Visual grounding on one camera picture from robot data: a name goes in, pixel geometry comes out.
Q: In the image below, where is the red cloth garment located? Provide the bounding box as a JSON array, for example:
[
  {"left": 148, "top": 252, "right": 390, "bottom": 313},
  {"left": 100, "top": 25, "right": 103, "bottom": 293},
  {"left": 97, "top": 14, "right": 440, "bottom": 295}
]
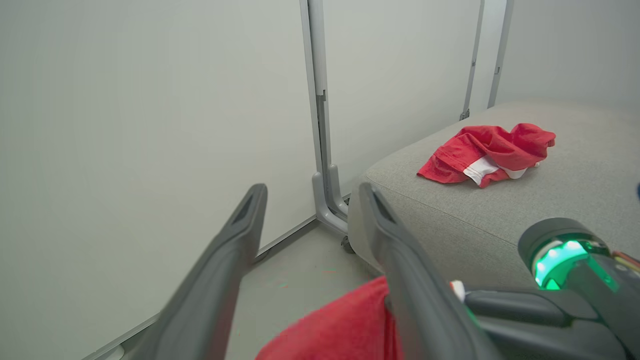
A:
[{"left": 255, "top": 275, "right": 467, "bottom": 360}]

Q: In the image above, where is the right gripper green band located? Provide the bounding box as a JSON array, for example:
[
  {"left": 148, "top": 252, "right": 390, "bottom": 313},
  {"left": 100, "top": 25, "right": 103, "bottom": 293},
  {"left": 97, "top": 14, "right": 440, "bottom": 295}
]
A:
[{"left": 464, "top": 217, "right": 640, "bottom": 360}]

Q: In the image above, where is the white partition panel grey frame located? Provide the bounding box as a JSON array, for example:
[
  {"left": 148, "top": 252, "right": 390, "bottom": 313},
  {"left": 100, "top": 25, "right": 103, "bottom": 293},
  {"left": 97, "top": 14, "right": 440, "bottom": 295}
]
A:
[
  {"left": 307, "top": 0, "right": 485, "bottom": 237},
  {"left": 487, "top": 0, "right": 640, "bottom": 110},
  {"left": 0, "top": 0, "right": 326, "bottom": 360}
]

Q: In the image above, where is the grey upholstered ottoman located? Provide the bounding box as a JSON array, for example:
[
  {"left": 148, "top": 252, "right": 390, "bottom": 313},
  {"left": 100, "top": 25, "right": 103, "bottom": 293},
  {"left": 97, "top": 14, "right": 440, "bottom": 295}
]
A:
[{"left": 347, "top": 100, "right": 640, "bottom": 295}]

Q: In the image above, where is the red garment with white trim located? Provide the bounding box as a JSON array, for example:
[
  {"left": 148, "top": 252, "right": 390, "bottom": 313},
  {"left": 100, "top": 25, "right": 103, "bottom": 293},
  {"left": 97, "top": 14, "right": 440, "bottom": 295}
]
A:
[{"left": 416, "top": 122, "right": 557, "bottom": 189}]

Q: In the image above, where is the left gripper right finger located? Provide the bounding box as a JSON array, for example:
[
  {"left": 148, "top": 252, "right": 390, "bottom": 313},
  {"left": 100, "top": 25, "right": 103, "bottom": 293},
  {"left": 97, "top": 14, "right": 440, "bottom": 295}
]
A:
[{"left": 358, "top": 182, "right": 501, "bottom": 360}]

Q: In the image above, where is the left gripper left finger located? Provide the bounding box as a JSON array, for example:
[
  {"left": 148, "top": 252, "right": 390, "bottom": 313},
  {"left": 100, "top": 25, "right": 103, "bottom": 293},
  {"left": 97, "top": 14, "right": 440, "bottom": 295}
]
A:
[{"left": 131, "top": 183, "right": 269, "bottom": 360}]

